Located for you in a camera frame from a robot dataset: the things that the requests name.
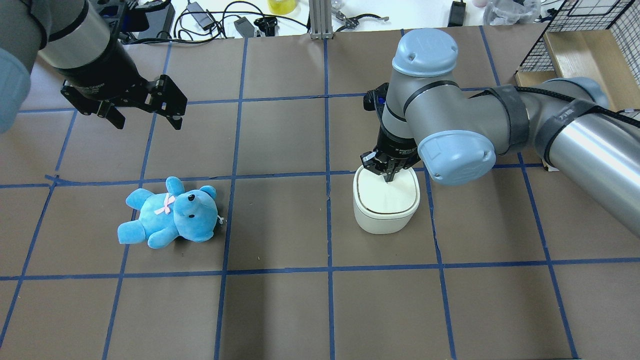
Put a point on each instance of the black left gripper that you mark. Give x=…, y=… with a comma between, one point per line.
x=101, y=71

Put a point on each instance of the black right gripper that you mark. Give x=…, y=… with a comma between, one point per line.
x=393, y=143

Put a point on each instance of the white trash can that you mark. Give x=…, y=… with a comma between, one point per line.
x=382, y=207

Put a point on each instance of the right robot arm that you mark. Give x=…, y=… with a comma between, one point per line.
x=425, y=117

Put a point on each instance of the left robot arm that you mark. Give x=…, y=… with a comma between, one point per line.
x=81, y=40

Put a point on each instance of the black power adapter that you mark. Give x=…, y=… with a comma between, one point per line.
x=201, y=17

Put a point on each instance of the blue teddy bear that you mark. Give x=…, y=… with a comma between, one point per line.
x=164, y=217

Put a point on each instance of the plastic bag with parts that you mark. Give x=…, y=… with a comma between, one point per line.
x=510, y=12

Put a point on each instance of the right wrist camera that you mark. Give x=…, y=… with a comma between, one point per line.
x=375, y=99

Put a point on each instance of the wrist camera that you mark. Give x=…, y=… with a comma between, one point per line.
x=375, y=99
x=132, y=22

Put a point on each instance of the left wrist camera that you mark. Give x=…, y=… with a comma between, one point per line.
x=132, y=22

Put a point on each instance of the aluminium frame post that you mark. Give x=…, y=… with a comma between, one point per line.
x=320, y=17

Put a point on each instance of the wire basket with wood box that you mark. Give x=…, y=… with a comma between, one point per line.
x=596, y=39

